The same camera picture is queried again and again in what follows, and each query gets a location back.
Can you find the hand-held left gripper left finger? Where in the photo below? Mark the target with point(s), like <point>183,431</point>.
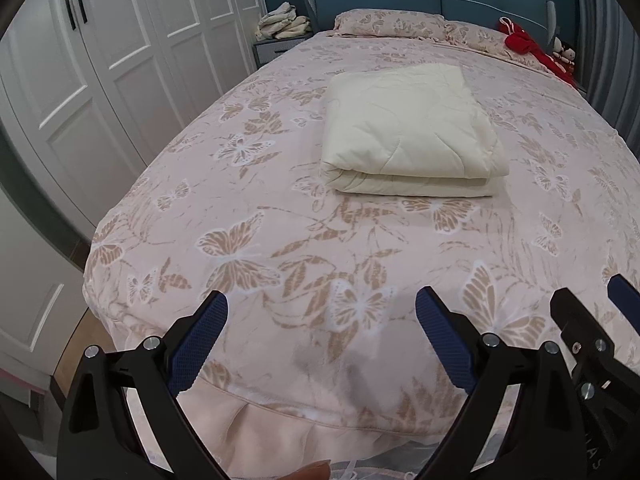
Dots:
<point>200,340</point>

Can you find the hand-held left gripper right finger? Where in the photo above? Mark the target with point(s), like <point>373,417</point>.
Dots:
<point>442,340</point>

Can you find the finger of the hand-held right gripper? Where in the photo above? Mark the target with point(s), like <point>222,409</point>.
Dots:
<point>580,325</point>
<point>627,300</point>

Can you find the cream quilted blanket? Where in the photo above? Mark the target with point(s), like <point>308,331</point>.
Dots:
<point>410,125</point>

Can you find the person's left hand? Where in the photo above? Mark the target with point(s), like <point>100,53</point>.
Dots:
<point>310,472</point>

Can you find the pink butterfly bed cover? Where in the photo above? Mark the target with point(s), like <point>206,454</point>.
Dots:
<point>300,240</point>

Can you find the plush toys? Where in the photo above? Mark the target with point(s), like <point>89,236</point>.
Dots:
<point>564,52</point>

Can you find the grey curtain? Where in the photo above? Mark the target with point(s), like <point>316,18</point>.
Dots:
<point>610,35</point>

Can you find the red cloth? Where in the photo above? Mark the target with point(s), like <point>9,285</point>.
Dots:
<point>525,42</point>

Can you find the white wardrobe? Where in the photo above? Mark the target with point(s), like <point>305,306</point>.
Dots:
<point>125,60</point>

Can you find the pink butterfly pillow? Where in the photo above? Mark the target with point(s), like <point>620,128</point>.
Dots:
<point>390,22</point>
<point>480,42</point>

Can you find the grey nightstand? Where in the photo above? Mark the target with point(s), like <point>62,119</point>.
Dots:
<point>275,50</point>

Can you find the pile of cream cloths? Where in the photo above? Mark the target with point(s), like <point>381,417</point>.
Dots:
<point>285,22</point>

